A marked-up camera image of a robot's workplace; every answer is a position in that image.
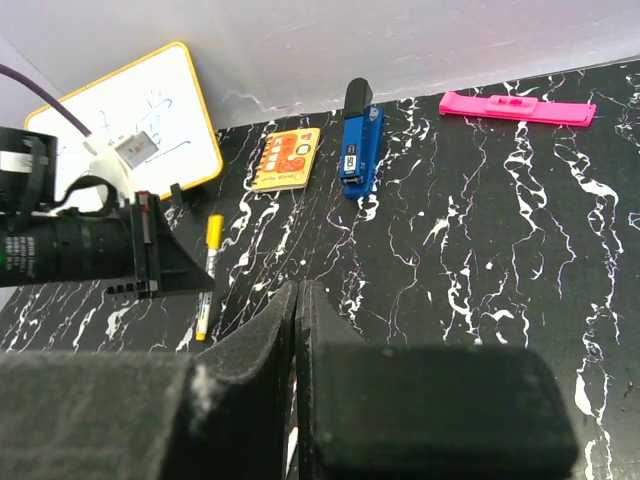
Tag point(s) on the blue stapler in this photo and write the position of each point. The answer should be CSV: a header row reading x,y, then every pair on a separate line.
x,y
362,133

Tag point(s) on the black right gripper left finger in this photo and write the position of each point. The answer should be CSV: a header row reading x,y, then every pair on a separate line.
x,y
220,414

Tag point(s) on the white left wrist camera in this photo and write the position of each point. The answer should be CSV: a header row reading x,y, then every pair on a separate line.
x,y
115,161

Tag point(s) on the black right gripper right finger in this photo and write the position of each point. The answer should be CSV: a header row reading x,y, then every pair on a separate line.
x,y
370,410

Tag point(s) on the pink plastic tool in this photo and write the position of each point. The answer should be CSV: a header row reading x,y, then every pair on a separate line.
x,y
518,108

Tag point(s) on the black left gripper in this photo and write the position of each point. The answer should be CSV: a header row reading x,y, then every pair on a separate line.
x,y
126,242

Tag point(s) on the small orange notebook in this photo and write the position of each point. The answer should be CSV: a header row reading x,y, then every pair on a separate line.
x,y
286,161

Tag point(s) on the small whiteboard with yellow frame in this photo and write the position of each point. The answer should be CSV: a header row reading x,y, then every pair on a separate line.
x,y
158,94

